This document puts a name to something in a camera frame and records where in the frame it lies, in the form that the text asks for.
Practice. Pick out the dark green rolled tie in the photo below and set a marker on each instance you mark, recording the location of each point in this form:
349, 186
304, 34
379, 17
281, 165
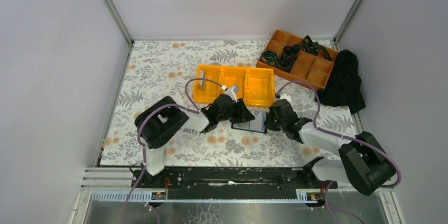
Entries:
314, 48

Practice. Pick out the dark floral rolled tie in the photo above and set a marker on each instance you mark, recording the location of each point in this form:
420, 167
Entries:
285, 63

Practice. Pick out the black rolled tie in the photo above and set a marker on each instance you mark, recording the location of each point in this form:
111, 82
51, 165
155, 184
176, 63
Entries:
291, 51

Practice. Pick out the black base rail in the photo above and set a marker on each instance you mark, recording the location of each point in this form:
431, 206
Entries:
233, 183

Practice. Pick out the black cloth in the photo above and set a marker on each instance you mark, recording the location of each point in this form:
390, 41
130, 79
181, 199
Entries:
343, 87

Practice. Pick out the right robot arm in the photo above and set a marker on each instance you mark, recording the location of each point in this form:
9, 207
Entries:
361, 161

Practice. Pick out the yellow plastic divided bin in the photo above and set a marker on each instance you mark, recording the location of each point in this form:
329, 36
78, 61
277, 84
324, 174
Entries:
256, 85

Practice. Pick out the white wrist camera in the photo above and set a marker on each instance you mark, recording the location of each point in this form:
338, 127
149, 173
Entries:
283, 96
231, 91

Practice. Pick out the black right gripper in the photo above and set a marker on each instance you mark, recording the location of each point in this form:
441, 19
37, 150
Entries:
272, 118

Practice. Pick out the grey card in bin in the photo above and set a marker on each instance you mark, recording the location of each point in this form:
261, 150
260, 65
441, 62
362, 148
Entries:
201, 81

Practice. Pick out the wooden compartment organizer tray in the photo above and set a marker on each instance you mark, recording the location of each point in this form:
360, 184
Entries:
312, 69

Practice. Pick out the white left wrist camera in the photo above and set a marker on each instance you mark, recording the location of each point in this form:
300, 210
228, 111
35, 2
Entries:
231, 91

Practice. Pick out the black leather card holder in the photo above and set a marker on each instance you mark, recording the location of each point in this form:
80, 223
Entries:
257, 125

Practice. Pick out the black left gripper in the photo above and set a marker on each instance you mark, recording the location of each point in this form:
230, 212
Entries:
239, 111

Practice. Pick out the blue yellow rolled tie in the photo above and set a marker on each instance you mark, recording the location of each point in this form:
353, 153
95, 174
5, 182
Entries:
269, 57

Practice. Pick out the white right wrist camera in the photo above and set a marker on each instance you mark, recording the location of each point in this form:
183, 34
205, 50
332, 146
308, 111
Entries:
283, 96

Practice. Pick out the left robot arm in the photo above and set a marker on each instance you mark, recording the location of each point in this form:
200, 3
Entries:
159, 123

